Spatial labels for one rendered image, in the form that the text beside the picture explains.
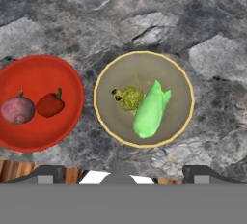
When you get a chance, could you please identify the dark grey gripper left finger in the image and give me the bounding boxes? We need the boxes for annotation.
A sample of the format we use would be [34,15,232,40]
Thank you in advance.
[2,164,66,185]

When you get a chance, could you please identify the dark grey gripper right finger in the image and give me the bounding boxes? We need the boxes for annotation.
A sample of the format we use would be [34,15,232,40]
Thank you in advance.
[181,164,246,185]

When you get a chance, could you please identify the red bell pepper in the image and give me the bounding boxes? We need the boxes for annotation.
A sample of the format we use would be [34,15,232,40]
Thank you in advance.
[35,87,66,119]

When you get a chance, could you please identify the purple onion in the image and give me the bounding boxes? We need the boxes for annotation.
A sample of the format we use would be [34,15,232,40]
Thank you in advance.
[0,89,37,126]

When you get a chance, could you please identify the red bowl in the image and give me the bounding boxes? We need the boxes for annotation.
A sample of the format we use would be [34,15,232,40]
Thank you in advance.
[0,54,86,154]

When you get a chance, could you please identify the olive bowl with yellow rim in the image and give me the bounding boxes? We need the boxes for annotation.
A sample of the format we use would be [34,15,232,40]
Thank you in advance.
[93,50,196,149]

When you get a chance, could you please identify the white and grey round object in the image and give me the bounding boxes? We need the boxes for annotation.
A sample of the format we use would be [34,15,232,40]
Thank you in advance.
[78,170,159,185]

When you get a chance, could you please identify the green squash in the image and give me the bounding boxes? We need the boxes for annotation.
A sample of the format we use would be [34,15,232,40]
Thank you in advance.
[132,79,173,140]

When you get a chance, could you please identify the olive green broccoli floret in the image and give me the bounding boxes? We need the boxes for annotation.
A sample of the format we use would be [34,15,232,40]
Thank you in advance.
[111,85,146,113]

